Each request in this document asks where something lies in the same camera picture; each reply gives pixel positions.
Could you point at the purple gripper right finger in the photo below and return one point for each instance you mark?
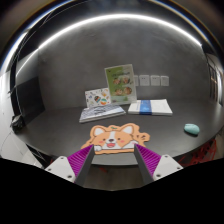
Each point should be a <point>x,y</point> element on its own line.
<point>154,166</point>

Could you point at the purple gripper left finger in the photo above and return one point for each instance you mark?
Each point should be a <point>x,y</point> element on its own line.
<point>75,167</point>

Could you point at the orange corgi mouse pad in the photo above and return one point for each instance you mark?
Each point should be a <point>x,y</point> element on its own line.
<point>116,139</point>

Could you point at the teal computer mouse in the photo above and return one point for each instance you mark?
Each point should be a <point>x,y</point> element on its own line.
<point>192,129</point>

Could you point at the grey striped keyboard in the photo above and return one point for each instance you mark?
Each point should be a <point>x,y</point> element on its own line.
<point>100,112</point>

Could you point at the white book with blue band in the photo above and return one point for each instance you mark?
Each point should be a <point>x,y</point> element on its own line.
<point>150,107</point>

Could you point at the white colourful picture card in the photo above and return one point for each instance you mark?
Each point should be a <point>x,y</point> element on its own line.
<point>97,97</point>

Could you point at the black monitor at left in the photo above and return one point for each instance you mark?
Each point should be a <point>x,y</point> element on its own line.
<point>29,100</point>

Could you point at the green standing menu card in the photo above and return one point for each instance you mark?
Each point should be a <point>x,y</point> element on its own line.
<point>121,84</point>

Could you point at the red metal frame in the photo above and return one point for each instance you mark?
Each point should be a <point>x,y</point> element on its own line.
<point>205,153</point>

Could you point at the white wall socket row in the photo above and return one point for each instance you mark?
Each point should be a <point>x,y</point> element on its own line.
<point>151,80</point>

